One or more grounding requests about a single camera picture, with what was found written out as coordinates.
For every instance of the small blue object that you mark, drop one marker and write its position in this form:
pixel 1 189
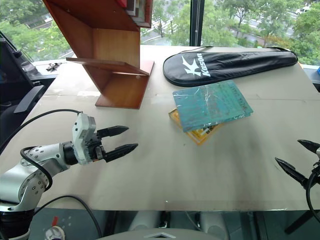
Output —
pixel 318 70

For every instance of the teal book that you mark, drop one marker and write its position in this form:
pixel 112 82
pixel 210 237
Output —
pixel 212 105

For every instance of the small black metal clutter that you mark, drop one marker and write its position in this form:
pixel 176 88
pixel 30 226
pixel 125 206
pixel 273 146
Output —
pixel 53 67

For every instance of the white rounded robot leg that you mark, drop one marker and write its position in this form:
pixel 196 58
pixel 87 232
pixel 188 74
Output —
pixel 212 223
pixel 145 221

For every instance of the yellow book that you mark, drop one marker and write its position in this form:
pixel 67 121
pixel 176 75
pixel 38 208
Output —
pixel 200 137

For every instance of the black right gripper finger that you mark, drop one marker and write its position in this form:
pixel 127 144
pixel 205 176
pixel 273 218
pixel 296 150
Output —
pixel 311 145
pixel 291 171

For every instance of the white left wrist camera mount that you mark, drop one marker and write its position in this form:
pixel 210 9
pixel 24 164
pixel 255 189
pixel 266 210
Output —
pixel 81 130

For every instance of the black stand leg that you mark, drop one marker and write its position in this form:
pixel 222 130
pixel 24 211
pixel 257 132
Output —
pixel 300 221

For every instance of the brown wooden zigzag bookshelf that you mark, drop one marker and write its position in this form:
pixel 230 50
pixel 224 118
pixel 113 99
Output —
pixel 110 50

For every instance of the black Kason racket bag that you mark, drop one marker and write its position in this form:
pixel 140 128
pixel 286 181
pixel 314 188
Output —
pixel 225 65

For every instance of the black office chair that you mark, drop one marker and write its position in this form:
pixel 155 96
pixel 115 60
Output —
pixel 15 82

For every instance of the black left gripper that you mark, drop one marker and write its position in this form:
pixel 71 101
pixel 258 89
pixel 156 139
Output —
pixel 96 147

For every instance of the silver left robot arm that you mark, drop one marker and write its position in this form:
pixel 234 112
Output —
pixel 27 172

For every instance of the white parked car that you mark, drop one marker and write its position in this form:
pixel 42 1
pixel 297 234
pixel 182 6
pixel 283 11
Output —
pixel 302 10

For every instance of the black window frame post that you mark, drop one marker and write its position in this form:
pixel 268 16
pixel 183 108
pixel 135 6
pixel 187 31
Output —
pixel 196 22

